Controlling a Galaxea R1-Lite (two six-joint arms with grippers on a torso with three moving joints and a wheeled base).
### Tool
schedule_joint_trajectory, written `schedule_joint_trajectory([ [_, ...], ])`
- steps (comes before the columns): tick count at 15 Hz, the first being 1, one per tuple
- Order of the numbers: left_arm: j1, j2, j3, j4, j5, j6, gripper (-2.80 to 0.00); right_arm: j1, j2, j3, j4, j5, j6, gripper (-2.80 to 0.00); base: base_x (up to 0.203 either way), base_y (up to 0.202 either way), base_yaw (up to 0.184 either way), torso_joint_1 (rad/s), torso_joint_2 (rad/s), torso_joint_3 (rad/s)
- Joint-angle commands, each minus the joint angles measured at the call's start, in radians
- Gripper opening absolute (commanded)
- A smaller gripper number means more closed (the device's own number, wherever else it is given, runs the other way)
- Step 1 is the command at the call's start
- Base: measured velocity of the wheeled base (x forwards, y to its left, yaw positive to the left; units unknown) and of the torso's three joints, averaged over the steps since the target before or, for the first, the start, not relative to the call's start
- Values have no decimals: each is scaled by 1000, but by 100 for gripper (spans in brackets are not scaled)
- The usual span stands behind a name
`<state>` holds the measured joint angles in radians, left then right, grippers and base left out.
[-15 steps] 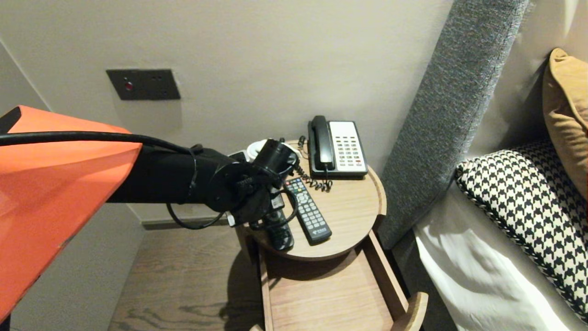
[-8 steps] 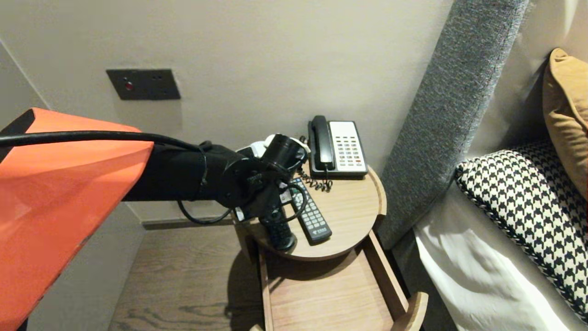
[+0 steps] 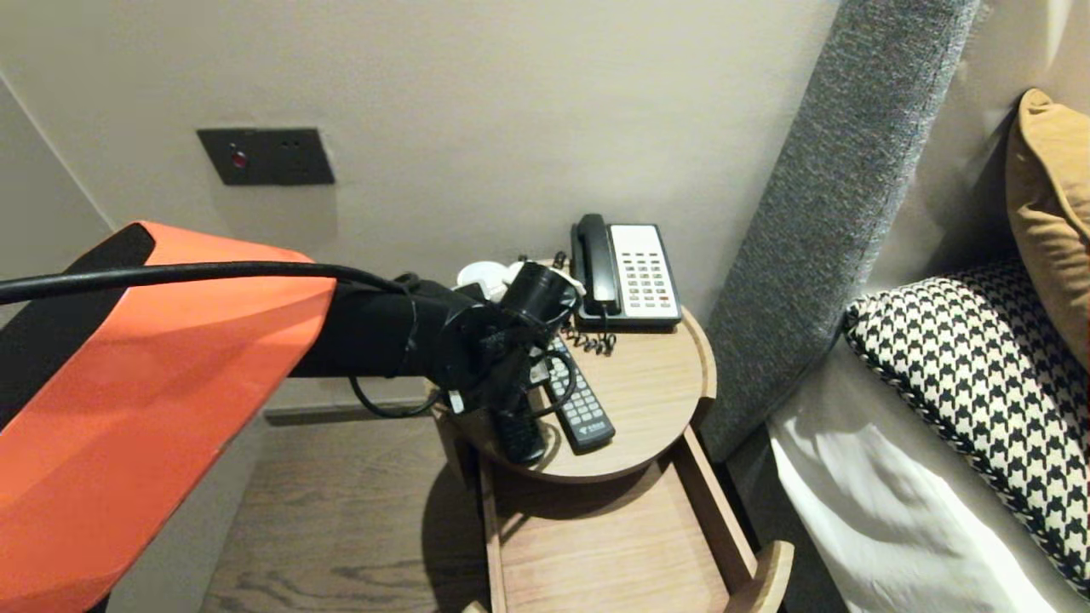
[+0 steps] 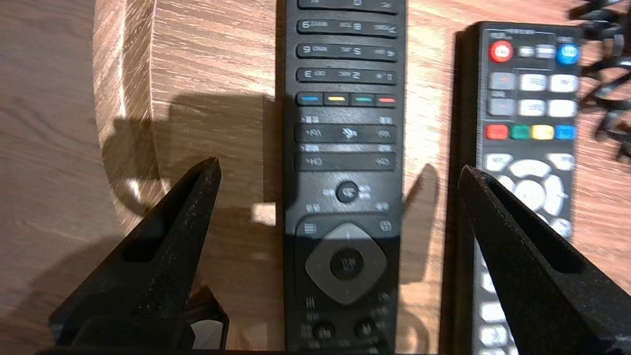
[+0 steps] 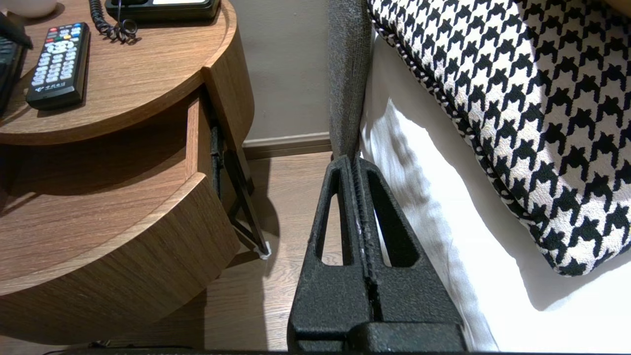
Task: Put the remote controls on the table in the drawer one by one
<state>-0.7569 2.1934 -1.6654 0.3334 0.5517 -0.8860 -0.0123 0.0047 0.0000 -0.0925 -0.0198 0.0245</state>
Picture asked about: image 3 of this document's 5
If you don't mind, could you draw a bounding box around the thin black cable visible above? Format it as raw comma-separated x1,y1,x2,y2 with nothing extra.
349,375,444,420

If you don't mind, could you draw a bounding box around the black telephone handset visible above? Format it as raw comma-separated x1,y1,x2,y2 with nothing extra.
572,214,622,316

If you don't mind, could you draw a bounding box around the mustard yellow pillow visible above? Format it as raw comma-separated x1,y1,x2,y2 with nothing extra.
1006,89,1090,371

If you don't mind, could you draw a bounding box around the black remote with coloured buttons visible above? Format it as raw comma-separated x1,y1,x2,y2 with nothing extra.
545,336,616,454

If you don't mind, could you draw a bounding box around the white bed sheet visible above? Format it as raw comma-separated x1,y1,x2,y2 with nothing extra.
766,336,1090,613

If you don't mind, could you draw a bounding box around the dark wall socket panel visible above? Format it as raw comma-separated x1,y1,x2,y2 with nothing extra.
197,128,336,186

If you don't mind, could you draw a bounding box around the grey fabric bed base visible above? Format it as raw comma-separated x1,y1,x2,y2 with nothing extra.
724,426,840,613

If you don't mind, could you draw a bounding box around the grey fabric headboard panel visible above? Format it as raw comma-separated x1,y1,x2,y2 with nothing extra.
698,0,980,465

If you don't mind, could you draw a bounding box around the wooden baseboard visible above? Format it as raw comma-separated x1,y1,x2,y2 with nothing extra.
262,400,444,427

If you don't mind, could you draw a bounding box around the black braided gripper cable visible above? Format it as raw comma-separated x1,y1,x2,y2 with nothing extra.
526,347,582,420

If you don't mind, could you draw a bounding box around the beige padded headboard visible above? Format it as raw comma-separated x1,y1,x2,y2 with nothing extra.
860,0,1090,299

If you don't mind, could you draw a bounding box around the black white desk telephone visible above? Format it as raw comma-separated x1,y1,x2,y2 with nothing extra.
569,223,683,332

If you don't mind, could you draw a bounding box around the wooden nightstand drawer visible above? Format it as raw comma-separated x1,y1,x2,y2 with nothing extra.
460,426,795,613

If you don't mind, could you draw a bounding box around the round wooden nightstand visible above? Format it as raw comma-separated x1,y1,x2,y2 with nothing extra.
430,255,718,486

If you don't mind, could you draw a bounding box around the black coiled telephone cord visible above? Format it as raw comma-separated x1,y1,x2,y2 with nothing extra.
519,251,618,356

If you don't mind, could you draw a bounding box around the black remote with grey ring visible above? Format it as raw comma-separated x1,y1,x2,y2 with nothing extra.
496,400,547,466

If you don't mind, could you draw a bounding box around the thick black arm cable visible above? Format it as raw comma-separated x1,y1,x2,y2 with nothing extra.
0,260,411,307

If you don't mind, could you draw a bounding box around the black white houndstooth pillow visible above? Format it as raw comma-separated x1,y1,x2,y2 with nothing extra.
843,260,1090,597

